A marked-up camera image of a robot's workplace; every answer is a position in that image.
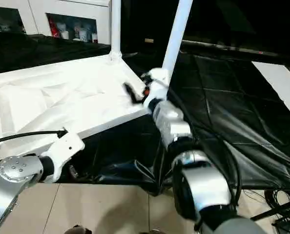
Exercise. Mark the black metal stand leg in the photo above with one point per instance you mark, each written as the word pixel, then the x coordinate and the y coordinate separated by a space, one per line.
pixel 274 212

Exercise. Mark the white glass-door cabinet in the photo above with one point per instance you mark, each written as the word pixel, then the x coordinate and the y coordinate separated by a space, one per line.
pixel 37 14

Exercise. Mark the white plastic table top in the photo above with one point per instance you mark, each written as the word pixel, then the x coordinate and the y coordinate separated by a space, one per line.
pixel 62 97

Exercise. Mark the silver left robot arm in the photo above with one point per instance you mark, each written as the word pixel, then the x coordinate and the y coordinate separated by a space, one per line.
pixel 10 175

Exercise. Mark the white flat board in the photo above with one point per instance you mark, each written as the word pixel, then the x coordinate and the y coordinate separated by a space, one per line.
pixel 279 83

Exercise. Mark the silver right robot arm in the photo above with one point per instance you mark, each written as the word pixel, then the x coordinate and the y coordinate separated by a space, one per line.
pixel 179 131

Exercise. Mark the dark metal rod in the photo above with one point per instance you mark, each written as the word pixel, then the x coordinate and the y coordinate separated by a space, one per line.
pixel 233 48

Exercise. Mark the black work mat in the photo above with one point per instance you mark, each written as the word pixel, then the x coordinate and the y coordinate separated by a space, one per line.
pixel 233 109

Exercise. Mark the black case with gold label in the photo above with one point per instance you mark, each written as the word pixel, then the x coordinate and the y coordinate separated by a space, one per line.
pixel 145 22

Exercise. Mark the grey left robot foot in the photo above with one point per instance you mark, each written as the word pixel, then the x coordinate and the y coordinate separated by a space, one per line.
pixel 79 230

